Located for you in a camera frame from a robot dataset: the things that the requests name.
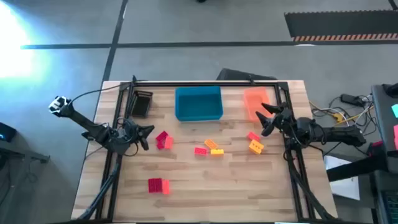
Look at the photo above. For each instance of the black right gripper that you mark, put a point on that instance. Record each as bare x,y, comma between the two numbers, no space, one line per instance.
284,121

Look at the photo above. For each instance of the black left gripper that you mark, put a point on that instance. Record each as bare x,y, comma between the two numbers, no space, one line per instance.
129,137

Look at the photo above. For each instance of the crimson toy brick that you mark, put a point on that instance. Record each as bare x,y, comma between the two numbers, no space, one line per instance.
160,145
161,136

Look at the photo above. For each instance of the yellow toy brick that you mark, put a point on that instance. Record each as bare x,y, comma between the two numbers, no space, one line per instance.
257,144
217,152

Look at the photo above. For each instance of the red lego bricks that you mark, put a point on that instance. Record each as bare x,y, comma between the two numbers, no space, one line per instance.
200,151

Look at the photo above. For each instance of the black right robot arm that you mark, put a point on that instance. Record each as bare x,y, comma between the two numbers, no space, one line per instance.
335,133

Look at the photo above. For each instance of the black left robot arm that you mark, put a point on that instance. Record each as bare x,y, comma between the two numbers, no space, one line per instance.
90,124

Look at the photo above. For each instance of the orange translucent plastic bin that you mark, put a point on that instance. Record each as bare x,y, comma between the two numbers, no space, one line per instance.
253,99

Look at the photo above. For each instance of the black mesh basket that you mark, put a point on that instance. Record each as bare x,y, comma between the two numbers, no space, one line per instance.
141,104

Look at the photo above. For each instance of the black flat case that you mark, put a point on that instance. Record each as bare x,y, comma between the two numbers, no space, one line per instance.
242,74

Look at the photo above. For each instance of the blue plastic bin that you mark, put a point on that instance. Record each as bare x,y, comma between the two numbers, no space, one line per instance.
199,104

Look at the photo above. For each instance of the black power adapter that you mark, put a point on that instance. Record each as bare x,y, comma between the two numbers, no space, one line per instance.
351,99

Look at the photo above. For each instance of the black bar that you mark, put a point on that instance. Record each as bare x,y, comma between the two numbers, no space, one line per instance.
354,169

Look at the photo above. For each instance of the white paper sheet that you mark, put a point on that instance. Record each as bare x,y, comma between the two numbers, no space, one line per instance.
345,189

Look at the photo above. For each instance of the small red object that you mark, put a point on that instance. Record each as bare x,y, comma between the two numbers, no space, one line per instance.
377,143

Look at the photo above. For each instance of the black hazard-striped floor mat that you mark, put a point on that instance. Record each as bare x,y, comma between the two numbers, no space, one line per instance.
342,25

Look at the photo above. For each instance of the black side table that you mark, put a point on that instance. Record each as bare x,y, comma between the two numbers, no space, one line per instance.
385,130

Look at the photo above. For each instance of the black rounded object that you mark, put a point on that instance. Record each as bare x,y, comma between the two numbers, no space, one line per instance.
392,88

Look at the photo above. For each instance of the teal sticky note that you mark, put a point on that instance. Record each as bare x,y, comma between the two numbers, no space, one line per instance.
395,110

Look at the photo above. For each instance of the pink sticky note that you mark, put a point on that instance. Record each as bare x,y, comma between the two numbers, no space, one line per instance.
396,135

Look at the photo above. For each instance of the dark grey desk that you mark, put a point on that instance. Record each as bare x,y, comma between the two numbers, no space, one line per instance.
18,155

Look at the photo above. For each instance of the black device with blue light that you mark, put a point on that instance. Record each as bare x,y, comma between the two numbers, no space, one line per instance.
5,132

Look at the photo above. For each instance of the black grid device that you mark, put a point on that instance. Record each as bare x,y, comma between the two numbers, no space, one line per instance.
387,202

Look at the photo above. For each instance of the black aluminium table frame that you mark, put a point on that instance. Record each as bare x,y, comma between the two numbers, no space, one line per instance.
161,84

